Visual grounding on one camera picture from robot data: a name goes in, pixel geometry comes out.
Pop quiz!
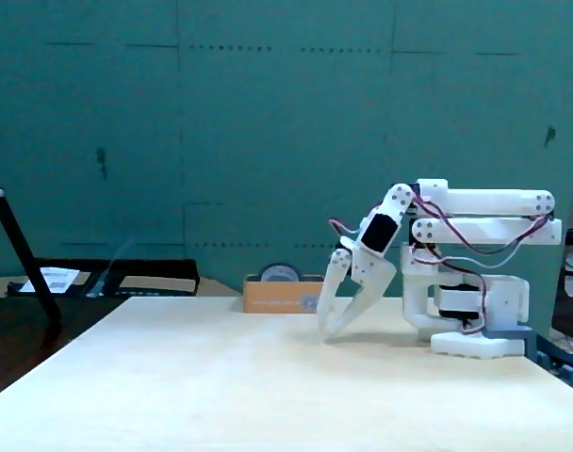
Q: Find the white printed paper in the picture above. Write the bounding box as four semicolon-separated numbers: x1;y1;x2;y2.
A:
21;266;80;294

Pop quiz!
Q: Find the dark grey clamp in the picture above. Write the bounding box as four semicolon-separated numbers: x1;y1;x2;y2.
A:
535;336;573;395

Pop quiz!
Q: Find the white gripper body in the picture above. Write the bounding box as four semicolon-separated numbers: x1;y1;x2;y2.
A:
347;238;397;296

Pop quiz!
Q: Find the black flat case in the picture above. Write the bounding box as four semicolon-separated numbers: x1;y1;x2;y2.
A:
7;257;201;299

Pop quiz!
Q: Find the grey table clamp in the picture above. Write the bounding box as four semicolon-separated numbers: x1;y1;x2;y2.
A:
482;326;538;366

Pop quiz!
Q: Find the black tape roll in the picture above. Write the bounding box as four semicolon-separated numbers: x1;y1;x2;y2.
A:
259;263;303;283

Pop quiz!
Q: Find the thin grey rod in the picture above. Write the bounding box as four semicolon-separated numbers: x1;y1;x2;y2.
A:
86;237;137;298

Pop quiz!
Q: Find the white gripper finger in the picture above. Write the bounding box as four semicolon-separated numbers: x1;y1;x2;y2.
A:
324;285;385;341
317;248;355;334

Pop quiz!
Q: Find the thin red white servo wire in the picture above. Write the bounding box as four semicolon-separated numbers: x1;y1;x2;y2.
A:
328;218;363;236
411;195;556;338

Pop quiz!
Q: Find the black stand leg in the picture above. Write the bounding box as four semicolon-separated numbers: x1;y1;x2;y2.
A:
0;154;62;349

